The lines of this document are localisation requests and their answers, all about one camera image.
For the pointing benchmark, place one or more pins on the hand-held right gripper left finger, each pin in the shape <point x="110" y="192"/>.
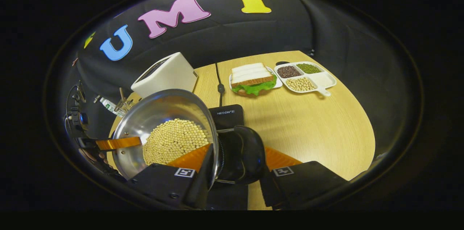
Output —
<point x="208" y="179"/>

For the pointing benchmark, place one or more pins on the black induction cooktop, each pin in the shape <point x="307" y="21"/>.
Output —
<point x="228" y="116"/>

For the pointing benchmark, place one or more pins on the white divided bean tray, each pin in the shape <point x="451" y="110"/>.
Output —
<point x="324" y="79"/>

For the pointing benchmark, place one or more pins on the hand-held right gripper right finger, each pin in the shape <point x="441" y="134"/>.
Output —
<point x="304" y="183"/>

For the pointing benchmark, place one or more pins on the sandwich with lettuce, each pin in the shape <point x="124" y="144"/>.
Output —
<point x="252" y="76"/>

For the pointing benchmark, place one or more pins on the pile of soybeans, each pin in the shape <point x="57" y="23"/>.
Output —
<point x="174" y="139"/>

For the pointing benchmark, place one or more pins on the white sandwich plate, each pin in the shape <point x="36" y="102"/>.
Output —
<point x="279" y="83"/>

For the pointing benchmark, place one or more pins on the white green-label plastic bottle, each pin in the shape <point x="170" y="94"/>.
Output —
<point x="108" y="105"/>

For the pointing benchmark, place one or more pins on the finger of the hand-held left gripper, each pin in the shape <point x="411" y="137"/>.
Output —
<point x="117" y="143"/>

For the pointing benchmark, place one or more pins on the white toaster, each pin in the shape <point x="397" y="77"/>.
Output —
<point x="170" y="76"/>

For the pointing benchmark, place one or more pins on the black backdrop cloth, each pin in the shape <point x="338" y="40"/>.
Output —
<point x="224" y="34"/>

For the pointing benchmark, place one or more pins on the stainless steel pot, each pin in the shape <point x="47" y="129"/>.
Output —
<point x="163" y="108"/>

